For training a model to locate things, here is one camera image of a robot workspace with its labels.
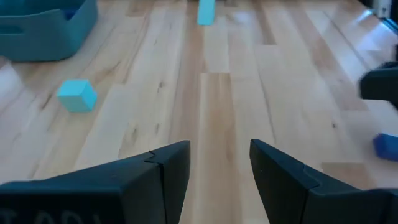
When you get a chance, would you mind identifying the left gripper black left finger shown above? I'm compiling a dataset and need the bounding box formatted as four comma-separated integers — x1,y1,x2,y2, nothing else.
0,139,191,224

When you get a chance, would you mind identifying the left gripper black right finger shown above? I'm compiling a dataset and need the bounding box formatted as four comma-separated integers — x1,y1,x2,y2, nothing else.
249,139,398,224

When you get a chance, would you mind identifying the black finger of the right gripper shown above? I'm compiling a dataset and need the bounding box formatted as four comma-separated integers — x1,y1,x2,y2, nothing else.
359,60,398,110

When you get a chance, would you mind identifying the teal cube block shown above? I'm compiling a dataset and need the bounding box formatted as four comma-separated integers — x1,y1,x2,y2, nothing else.
57,78,98,114

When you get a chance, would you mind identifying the teal rectangular block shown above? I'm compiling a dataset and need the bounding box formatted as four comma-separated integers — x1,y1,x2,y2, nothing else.
196,0,216,27

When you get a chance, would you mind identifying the blue-purple rectangular block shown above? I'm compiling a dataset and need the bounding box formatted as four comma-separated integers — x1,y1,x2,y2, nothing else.
372,133,398,162

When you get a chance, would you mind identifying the teal plastic bin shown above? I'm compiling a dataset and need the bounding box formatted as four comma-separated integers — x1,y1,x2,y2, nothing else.
0,0,99,62

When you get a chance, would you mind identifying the silver frame bracket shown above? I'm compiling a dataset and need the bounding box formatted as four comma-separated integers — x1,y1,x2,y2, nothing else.
377,0,392,19

